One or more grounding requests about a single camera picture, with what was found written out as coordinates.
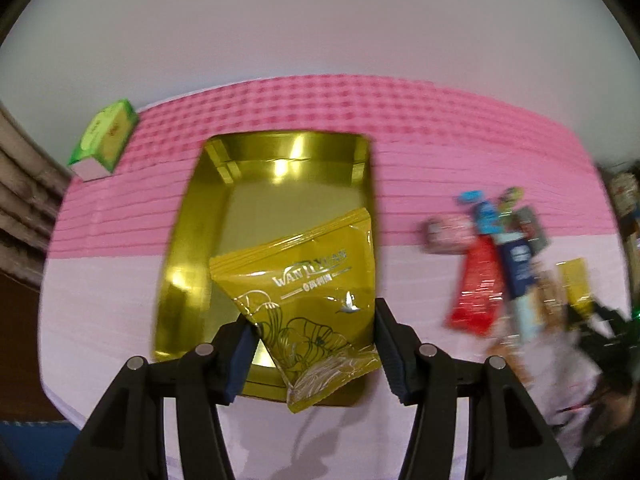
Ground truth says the yellow flower snack bag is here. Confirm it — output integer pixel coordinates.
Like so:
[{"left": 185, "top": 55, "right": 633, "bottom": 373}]
[{"left": 556, "top": 258, "right": 594, "bottom": 318}]

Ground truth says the blue soda cracker pack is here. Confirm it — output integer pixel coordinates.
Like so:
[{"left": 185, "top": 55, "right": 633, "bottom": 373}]
[{"left": 497, "top": 233, "right": 544, "bottom": 344}]

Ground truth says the red clear snack pack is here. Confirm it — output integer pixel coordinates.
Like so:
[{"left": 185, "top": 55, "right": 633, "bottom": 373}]
[{"left": 447, "top": 235, "right": 504, "bottom": 337}]

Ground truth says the dark sesame bar pack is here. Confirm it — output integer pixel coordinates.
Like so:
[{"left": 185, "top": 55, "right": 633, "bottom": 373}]
[{"left": 514, "top": 206, "right": 549, "bottom": 256}]

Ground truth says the green yellow candy packet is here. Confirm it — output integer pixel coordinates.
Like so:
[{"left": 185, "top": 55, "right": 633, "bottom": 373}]
[{"left": 497, "top": 186, "right": 524, "bottom": 218}]

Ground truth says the light blue candy packet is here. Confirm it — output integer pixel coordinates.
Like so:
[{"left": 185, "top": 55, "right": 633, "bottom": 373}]
[{"left": 458, "top": 190, "right": 503, "bottom": 235}]

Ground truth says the pink white candy packet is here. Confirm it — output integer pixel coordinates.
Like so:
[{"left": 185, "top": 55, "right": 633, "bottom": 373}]
[{"left": 423, "top": 214, "right": 476, "bottom": 254}]

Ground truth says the clear fried twist bag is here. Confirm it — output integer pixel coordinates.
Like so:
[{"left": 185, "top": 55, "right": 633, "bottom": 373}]
[{"left": 535, "top": 271, "right": 566, "bottom": 332}]

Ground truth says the blue floor mat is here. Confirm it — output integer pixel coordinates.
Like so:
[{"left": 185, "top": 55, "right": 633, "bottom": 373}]
[{"left": 1, "top": 420, "right": 79, "bottom": 479}]

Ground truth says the pink checked tablecloth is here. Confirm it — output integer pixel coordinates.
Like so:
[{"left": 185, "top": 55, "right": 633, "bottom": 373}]
[{"left": 37, "top": 74, "right": 632, "bottom": 480}]

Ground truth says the beige patterned curtain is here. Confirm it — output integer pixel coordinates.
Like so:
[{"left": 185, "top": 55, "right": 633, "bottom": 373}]
[{"left": 0, "top": 110, "right": 70, "bottom": 289}]

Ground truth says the red gold toffee tin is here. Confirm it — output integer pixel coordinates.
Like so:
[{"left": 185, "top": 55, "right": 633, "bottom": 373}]
[{"left": 154, "top": 131, "right": 375, "bottom": 405}]

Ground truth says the green tissue box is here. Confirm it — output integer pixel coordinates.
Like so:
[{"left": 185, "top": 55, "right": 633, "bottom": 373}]
[{"left": 67, "top": 99, "right": 139, "bottom": 182}]

